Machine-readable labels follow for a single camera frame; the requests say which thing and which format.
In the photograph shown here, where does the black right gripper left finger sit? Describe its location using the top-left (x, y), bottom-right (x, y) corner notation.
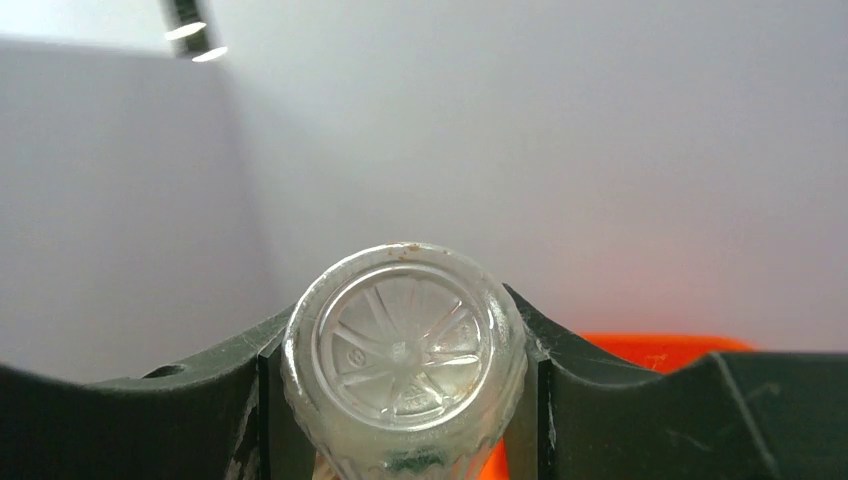
top-left (1, 312), bottom-right (316, 479)

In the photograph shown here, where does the ceiling light fixture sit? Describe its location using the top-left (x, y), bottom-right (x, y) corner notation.
top-left (160, 0), bottom-right (229, 63)

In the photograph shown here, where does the red label bottle red cap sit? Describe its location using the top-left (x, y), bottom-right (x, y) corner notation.
top-left (281, 242), bottom-right (528, 479)

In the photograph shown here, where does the orange plastic bin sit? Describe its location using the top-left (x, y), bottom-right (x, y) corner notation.
top-left (476, 333), bottom-right (757, 480)

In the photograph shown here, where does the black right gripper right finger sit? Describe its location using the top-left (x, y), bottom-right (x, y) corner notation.
top-left (504, 296), bottom-right (847, 479)

